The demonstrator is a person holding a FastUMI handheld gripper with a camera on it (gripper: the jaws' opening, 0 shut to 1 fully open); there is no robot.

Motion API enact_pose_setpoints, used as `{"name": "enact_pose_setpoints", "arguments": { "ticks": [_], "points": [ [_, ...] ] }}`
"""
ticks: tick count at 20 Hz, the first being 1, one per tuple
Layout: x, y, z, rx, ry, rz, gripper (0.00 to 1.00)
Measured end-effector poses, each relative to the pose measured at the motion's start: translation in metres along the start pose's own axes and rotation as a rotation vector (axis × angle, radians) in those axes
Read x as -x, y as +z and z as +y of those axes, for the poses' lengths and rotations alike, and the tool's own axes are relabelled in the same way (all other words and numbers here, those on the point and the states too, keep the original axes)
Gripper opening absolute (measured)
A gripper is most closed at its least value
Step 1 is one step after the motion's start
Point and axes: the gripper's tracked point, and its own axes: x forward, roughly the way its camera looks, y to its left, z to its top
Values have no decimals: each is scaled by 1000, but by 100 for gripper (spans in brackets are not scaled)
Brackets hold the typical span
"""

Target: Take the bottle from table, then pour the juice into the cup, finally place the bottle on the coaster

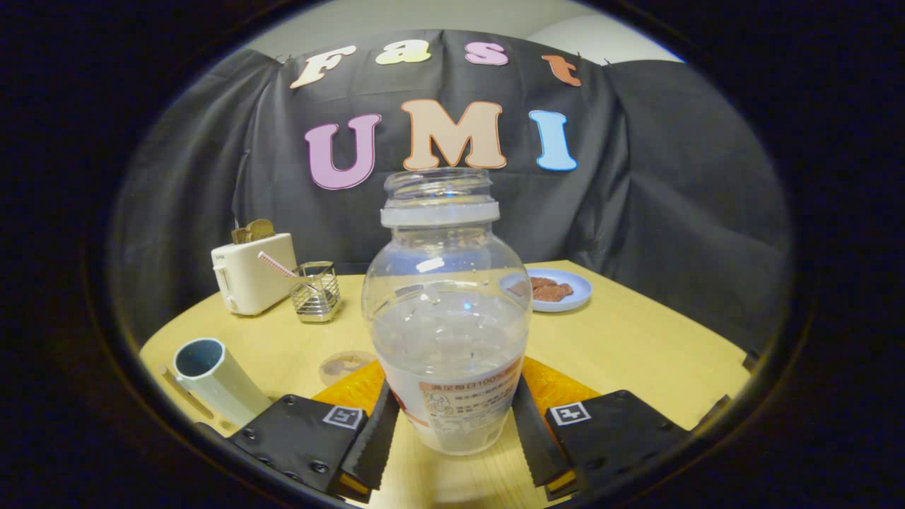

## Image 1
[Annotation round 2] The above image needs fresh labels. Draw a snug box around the blue plate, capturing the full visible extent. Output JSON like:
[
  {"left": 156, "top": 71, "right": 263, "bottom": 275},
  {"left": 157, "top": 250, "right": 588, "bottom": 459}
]
[{"left": 499, "top": 268, "right": 593, "bottom": 313}]

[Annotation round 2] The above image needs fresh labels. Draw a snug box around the pale green cup wooden handle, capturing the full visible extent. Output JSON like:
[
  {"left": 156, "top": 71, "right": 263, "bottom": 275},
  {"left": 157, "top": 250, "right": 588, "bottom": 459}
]
[{"left": 161, "top": 337, "right": 274, "bottom": 430}]

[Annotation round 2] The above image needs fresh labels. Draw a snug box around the clear plastic juice bottle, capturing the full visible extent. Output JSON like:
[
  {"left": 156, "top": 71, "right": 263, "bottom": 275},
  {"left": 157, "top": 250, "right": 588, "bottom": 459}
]
[{"left": 361, "top": 168, "right": 532, "bottom": 457}]

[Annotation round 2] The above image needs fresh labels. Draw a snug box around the wooden table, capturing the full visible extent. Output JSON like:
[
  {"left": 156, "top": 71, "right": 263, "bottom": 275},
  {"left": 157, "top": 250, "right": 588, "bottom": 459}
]
[{"left": 139, "top": 259, "right": 752, "bottom": 509}]

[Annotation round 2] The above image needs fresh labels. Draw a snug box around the white toaster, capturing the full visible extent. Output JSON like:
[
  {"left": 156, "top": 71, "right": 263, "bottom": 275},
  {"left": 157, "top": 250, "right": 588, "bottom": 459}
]
[{"left": 211, "top": 233, "right": 298, "bottom": 316}]

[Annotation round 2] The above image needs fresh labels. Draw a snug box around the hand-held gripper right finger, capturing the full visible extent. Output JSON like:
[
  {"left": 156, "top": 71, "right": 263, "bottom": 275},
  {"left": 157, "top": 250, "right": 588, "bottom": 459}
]
[{"left": 510, "top": 357, "right": 690, "bottom": 501}]

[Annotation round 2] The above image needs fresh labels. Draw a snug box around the round wooden coaster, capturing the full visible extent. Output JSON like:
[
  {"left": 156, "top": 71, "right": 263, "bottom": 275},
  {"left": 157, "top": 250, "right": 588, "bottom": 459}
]
[{"left": 319, "top": 351, "right": 379, "bottom": 387}]

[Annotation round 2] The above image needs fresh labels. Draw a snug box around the metal wire basket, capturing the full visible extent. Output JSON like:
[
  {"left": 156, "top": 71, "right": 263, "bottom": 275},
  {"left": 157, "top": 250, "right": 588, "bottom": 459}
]
[{"left": 288, "top": 261, "right": 341, "bottom": 324}]

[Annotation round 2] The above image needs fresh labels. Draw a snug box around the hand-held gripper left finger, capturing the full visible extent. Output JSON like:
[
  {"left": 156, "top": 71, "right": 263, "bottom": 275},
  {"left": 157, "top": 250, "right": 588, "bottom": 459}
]
[{"left": 228, "top": 361, "right": 401, "bottom": 504}]

